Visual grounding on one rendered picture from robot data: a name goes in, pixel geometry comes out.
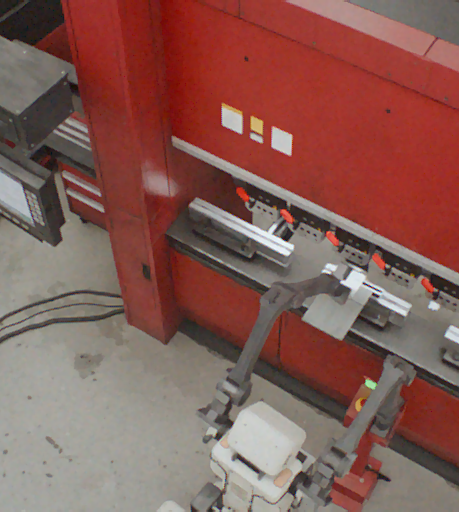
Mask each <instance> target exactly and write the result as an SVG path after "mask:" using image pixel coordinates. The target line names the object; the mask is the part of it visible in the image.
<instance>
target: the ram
mask: <svg viewBox="0 0 459 512"><path fill-rule="evenodd" d="M159 3H160V14H161V25H162V35H163V46H164V56H165V67H166V78H167V88H168V99H169V110H170V120H171V132H172V136H173V137H175V138H177V139H179V140H181V141H184V142H186V143H188V144H191V145H193V146H195V147H197V148H199V149H201V150H203V151H205V152H207V153H210V154H213V156H215V157H217V158H219V159H221V160H223V161H225V162H227V163H229V164H231V165H233V166H236V167H239V168H241V169H243V170H245V171H247V172H249V173H251V174H253V175H255V176H258V177H260V178H262V180H265V181H267V182H269V183H271V184H273V185H275V186H277V187H279V188H282V189H284V190H286V191H288V192H291V193H293V194H295V195H297V196H299V197H301V198H304V199H306V200H308V202H310V203H312V204H314V205H317V206H319V207H321V208H323V209H325V210H328V211H330V212H332V213H334V214H336V215H338V216H340V217H343V218H345V219H347V220H349V221H352V223H354V224H356V225H358V226H360V227H362V228H364V229H366V230H369V231H371V232H373V233H375V234H378V235H380V236H382V237H384V238H386V239H388V240H390V241H392V242H395V243H397V245H399V246H401V247H403V248H405V249H408V250H410V251H412V252H414V253H416V254H418V255H420V256H423V257H425V258H427V259H429V260H431V261H433V262H435V263H437V264H439V265H441V266H443V267H446V268H449V270H451V271H453V272H455V273H457V274H459V109H457V108H454V107H452V106H449V105H447V104H445V103H442V102H440V101H436V99H434V98H432V97H429V96H427V95H424V94H422V93H420V92H418V91H415V90H412V89H410V88H408V87H405V86H403V85H399V84H397V83H395V82H392V81H390V79H387V78H385V77H383V76H380V75H378V74H375V73H373V72H370V71H367V70H365V69H362V68H360V67H358V66H355V65H353V64H350V63H348V62H346V61H342V60H340V59H337V58H336V57H335V56H333V55H330V54H328V53H325V52H323V51H321V50H318V49H315V48H312V47H310V46H308V45H305V44H303V43H300V42H298V41H296V40H293V39H291V38H287V37H285V36H283V35H280V34H278V33H276V32H273V31H271V30H268V29H266V28H264V26H260V25H258V24H255V23H253V22H251V21H248V20H246V19H243V18H241V17H239V16H236V15H233V14H230V13H228V12H226V11H223V10H221V9H218V8H216V7H214V6H211V5H209V4H206V3H203V2H201V1H198V0H159ZM222 104H224V105H226V106H229V107H231V108H233V109H236V110H238V111H241V112H242V134H240V133H238V132H236V131H233V129H231V128H229V127H227V126H224V125H223V120H222ZM251 116H252V117H254V118H256V119H259V120H262V121H263V135H262V134H260V133H257V132H255V131H252V129H251ZM272 126H274V127H277V128H279V130H281V131H284V132H286V133H289V134H291V135H293V140H292V156H288V155H286V153H284V152H282V151H279V150H277V149H274V148H272V147H271V136H272ZM251 132H252V133H254V134H256V135H259V136H261V137H263V143H261V142H259V141H256V140H254V139H251V138H250V137H251ZM172 143H173V146H175V147H177V148H179V149H181V150H183V151H185V152H187V153H190V154H192V156H194V157H196V158H198V159H200V160H203V161H205V162H207V163H209V164H211V165H214V166H216V167H218V168H220V169H222V170H224V171H226V172H228V173H230V174H232V175H234V176H238V177H240V178H242V180H244V181H246V182H248V183H250V184H252V185H254V186H256V187H259V188H261V189H263V190H265V191H267V192H270V193H272V194H274V195H276V196H278V197H281V198H283V199H285V200H287V202H289V203H291V204H293V205H295V206H297V207H299V208H301V209H305V210H307V211H309V212H311V213H313V214H315V215H317V216H319V217H321V218H323V219H326V220H328V221H330V222H332V224H334V225H337V226H339V227H341V228H343V229H345V230H347V231H349V232H352V233H354V234H356V235H358V236H360V237H362V238H364V239H366V240H368V241H371V242H373V243H375V244H376V245H378V246H380V247H382V248H384V249H386V250H388V251H390V252H392V253H394V254H396V255H398V256H400V257H403V258H405V259H408V260H410V261H412V262H414V263H416V264H418V265H420V266H422V267H424V268H426V270H428V271H430V272H432V273H434V274H437V275H439V276H441V277H443V278H446V279H448V280H450V281H452V282H454V283H456V284H458V285H459V280H458V279H456V278H454V277H452V276H449V275H447V274H444V273H442V272H440V271H438V270H436V268H434V267H432V266H430V265H428V264H426V263H424V262H422V261H419V260H417V259H415V258H413V257H411V256H409V255H406V254H404V253H402V252H400V251H398V250H396V249H394V248H392V247H389V246H387V245H385V243H383V242H381V241H379V240H376V239H374V238H372V237H370V236H368V235H366V234H364V233H361V232H359V231H357V230H355V229H353V228H351V227H348V226H346V225H344V224H342V223H340V221H338V220H336V219H334V218H331V217H329V216H327V215H324V214H322V213H320V212H318V211H316V210H314V209H312V208H310V207H308V206H306V205H304V204H300V203H298V202H296V200H294V199H292V198H290V197H288V196H286V195H284V194H282V193H279V192H277V191H275V190H273V189H270V188H268V187H266V186H264V185H262V184H260V183H258V182H255V181H253V180H251V178H249V177H247V176H245V175H242V174H240V173H238V172H236V171H233V170H231V169H229V168H227V167H225V166H223V165H221V164H219V163H217V162H215V161H211V160H209V159H207V158H205V157H203V156H201V154H199V153H197V152H195V151H193V150H191V149H188V148H186V147H184V146H181V145H179V144H177V143H175V142H173V141H172Z"/></svg>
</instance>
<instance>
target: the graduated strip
mask: <svg viewBox="0 0 459 512"><path fill-rule="evenodd" d="M172 141H173V142H175V143H177V144H179V145H181V146H184V147H186V148H188V149H191V150H193V151H195V152H197V153H199V154H201V156H203V157H205V158H207V159H209V160H211V161H215V162H217V163H219V164H221V165H223V166H225V167H227V168H229V169H231V170H233V171H236V172H238V173H240V174H242V175H245V176H247V177H249V178H251V180H253V181H255V182H258V183H260V184H262V185H264V186H266V187H268V188H270V189H273V190H275V191H277V192H279V193H282V194H284V195H286V196H288V197H290V198H292V199H294V200H296V202H298V203H300V204H304V205H306V206H308V207H310V208H312V209H314V210H316V211H318V212H320V213H322V214H324V215H327V216H329V217H331V218H334V219H336V220H338V221H340V223H342V224H344V225H346V226H348V227H351V228H353V229H355V230H357V231H359V232H361V233H364V234H366V235H368V236H370V237H372V238H374V239H376V240H379V241H381V242H383V243H385V245H387V246H389V247H392V248H394V249H396V250H398V251H400V252H402V253H404V254H406V255H409V256H411V257H413V258H415V259H417V260H419V261H422V262H424V263H426V264H428V265H430V266H432V267H434V268H436V270H438V271H440V272H442V273H444V274H447V275H449V276H452V277H454V278H456V279H458V280H459V274H457V273H455V272H453V271H451V270H449V268H446V267H443V266H441V265H439V264H437V263H435V262H433V261H431V260H429V259H427V258H425V257H423V256H420V255H418V254H416V253H414V252H412V251H410V250H408V249H405V248H403V247H401V246H399V245H397V243H395V242H392V241H390V240H388V239H386V238H384V237H382V236H380V235H378V234H375V233H373V232H371V231H369V230H366V229H364V228H362V227H360V226H358V225H356V224H354V223H352V221H349V220H347V219H345V218H343V217H340V216H338V215H336V214H334V213H332V212H330V211H328V210H325V209H323V208H321V207H319V206H317V205H314V204H312V203H310V202H308V200H306V199H304V198H301V197H299V196H297V195H295V194H293V193H291V192H288V191H286V190H284V189H282V188H279V187H277V186H275V185H273V184H271V183H269V182H267V181H265V180H262V178H260V177H258V176H255V175H253V174H251V173H249V172H247V171H245V170H243V169H241V168H239V167H236V166H233V165H231V164H229V163H227V162H225V161H223V160H221V159H219V158H217V157H215V156H213V154H210V153H207V152H205V151H203V150H201V149H199V148H197V147H195V146H193V145H191V144H188V143H186V142H184V141H181V140H179V139H177V138H175V137H173V136H172Z"/></svg>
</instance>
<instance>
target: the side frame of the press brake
mask: <svg viewBox="0 0 459 512"><path fill-rule="evenodd" d="M61 3H62V7H63V12H64V17H65V23H66V27H67V32H68V37H69V42H70V46H71V51H72V56H73V61H74V65H75V70H76V75H77V81H78V85H79V90H80V95H81V100H82V104H83V109H84V115H85V120H86V124H87V129H88V134H89V139H90V143H91V149H92V154H93V159H94V164H95V168H96V174H97V179H98V184H99V188H100V193H101V199H102V204H103V208H104V213H105V218H106V224H107V228H108V233H109V238H110V243H111V248H112V253H113V258H114V263H115V267H116V273H117V278H118V283H120V287H121V293H122V298H123V303H124V307H125V312H126V318H127V323H128V324H129V325H131V326H134V327H135V328H137V329H139V330H141V331H143V332H145V333H147V334H149V335H150V337H152V338H154V339H156V340H158V341H159V342H161V344H163V345H165V346H167V345H168V343H169V342H170V341H171V339H172V338H173V337H174V336H175V333H176V332H177V331H178V325H179V324H180V323H181V322H182V320H183V319H184V316H183V315H182V313H181V310H180V308H179V306H178V305H177V303H176V300H175V292H174V282H173V274H172V264H171V256H170V247H169V240H167V239H166V238H165V232H166V231H167V230H169V228H170V227H171V226H172V225H173V224H174V222H175V220H176V219H177V218H178V217H179V216H180V214H181V213H182V212H183V211H184V210H185V208H186V207H187V206H188V205H189V204H190V202H193V200H194V199H195V198H196V197H198V198H200V199H202V200H204V201H206V203H208V204H210V205H212V206H215V207H217V208H219V209H221V210H223V211H225V212H227V213H229V214H231V215H233V216H236V217H238V218H240V219H242V220H244V221H246V222H248V223H250V225H252V211H250V210H248V208H247V207H246V206H245V201H244V200H243V198H242V197H241V196H240V195H239V194H238V193H237V189H238V188H242V187H240V186H238V185H236V184H233V183H232V174H230V173H228V172H226V171H224V170H222V169H220V168H218V167H216V166H214V165H211V164H209V163H207V162H205V161H203V160H200V159H198V158H196V157H194V156H192V154H190V153H187V152H185V151H183V150H181V149H179V148H177V147H175V146H173V143H172V132H171V120H170V110H169V99H168V88H167V78H166V67H165V56H164V46H163V35H162V25H161V14H160V3H159V0H61ZM242 189H243V191H244V192H245V193H246V189H244V188H242Z"/></svg>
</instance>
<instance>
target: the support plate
mask: <svg viewBox="0 0 459 512"><path fill-rule="evenodd" d="M371 294H372V292H371V290H369V289H367V288H365V287H363V286H361V285H360V287H359V288H358V291H357V292H356V294H355V295H354V297H353V298H352V300H354V301H356V302H358V303H360V304H362V305H365V303H366V302H367V300H368V299H369V297H370V296H371ZM352 300H349V299H347V300H346V302H345V304H343V303H341V302H339V301H337V300H335V299H333V298H331V297H330V296H329V295H328V296H327V295H324V294H320V295H318V296H317V297H316V299H315V300H314V302H313V303H312V304H311V306H310V307H309V309H308V310H307V313H306V314H305V316H304V317H302V319H301V321H304V322H306V323H308V324H310V325H312V326H314V327H316V328H317V329H319V330H321V331H323V332H325V333H328V334H330V335H332V337H334V338H335V339H337V340H339V341H342V340H343V338H344V335H345V334H346V332H347V331H348V329H349V328H350V326H351V325H353V323H354V321H355V320H356V318H357V317H358V315H359V313H360V311H361V310H362V308H363V307H364V306H362V305H360V304H358V303H356V302H354V301H352Z"/></svg>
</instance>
